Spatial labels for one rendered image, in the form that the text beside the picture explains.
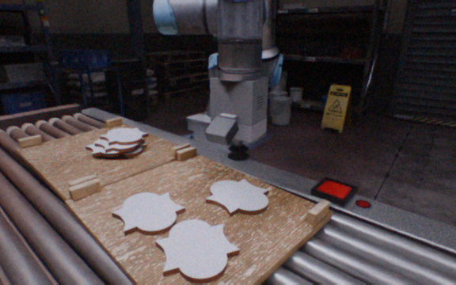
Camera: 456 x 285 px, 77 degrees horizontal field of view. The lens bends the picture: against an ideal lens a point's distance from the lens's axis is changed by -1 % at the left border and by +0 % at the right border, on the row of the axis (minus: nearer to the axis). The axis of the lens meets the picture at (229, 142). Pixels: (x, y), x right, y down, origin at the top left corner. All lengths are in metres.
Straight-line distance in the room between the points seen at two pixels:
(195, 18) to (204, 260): 0.43
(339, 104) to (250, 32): 3.65
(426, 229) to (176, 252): 0.46
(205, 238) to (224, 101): 0.23
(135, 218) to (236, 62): 0.32
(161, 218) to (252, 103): 0.26
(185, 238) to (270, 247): 0.14
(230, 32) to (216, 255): 0.34
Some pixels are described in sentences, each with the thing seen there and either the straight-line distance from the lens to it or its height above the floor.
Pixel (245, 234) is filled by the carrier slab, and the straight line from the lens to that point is 0.51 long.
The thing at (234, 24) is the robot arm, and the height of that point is 1.27.
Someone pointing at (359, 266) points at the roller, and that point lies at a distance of 0.53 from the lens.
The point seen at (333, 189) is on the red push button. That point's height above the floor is 0.93.
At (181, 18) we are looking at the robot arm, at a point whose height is 1.28.
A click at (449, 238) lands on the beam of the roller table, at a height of 0.92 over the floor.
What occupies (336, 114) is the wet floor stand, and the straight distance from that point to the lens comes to 4.09.
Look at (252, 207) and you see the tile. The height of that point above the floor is 0.95.
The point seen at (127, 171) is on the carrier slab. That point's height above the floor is 0.94.
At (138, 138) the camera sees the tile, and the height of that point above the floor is 0.98.
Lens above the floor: 1.26
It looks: 21 degrees down
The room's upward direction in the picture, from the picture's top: straight up
